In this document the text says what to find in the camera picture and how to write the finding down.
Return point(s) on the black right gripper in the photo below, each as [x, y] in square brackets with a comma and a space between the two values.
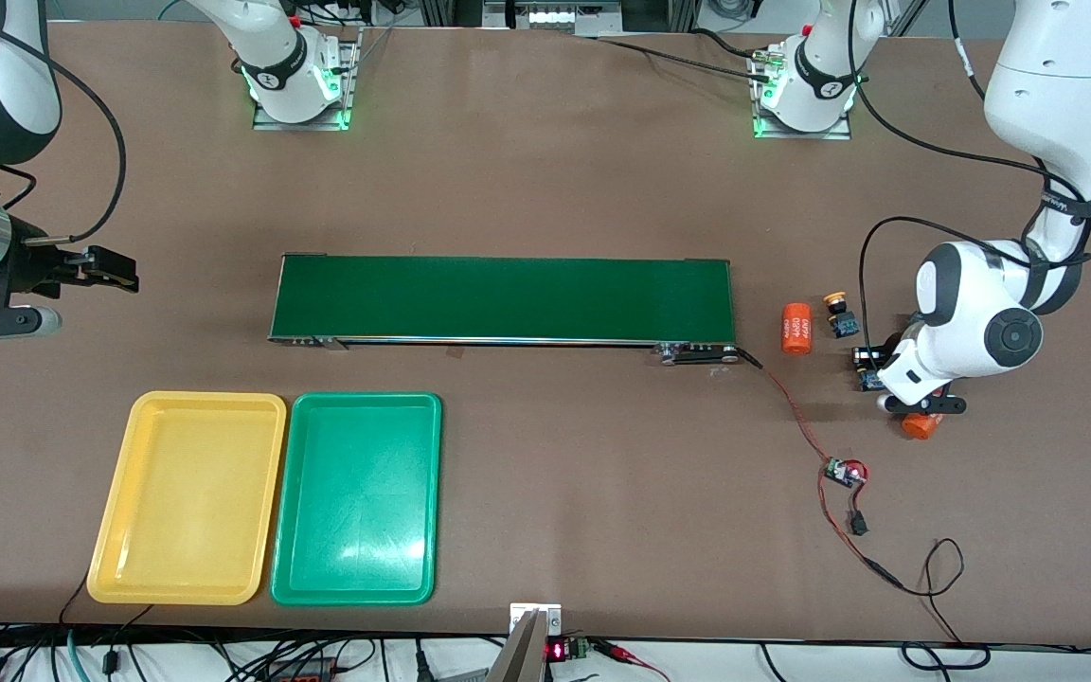
[31, 266]

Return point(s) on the green mushroom push button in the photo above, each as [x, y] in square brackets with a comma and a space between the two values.
[868, 381]

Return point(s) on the yellow mushroom push button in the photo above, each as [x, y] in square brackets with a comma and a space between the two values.
[844, 325]

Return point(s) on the orange cylinder white 4680 print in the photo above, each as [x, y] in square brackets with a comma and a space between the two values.
[796, 329]
[921, 428]

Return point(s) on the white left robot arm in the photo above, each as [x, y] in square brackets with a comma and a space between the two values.
[1057, 95]

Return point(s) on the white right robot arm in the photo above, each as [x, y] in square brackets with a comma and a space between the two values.
[29, 85]

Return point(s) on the small motor controller board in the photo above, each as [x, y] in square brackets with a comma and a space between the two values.
[844, 472]

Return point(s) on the yellow plastic tray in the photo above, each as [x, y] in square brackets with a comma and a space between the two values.
[186, 493]

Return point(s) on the green plastic tray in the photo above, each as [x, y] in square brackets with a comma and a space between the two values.
[356, 493]

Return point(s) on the green belt conveyor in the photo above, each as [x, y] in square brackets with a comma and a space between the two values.
[508, 298]

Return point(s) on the red alligator clip lead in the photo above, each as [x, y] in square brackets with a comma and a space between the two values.
[617, 650]

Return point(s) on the red digit display module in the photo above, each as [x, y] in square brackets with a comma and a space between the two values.
[555, 651]

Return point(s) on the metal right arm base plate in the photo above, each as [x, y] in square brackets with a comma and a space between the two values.
[290, 124]

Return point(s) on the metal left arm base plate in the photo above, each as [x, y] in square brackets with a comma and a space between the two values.
[801, 134]

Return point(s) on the small metal bracket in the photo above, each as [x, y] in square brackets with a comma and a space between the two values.
[550, 620]

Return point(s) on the grey camera stand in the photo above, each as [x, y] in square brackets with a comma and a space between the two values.
[519, 658]

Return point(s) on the aluminium frame with labels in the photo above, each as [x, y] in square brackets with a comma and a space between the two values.
[555, 16]

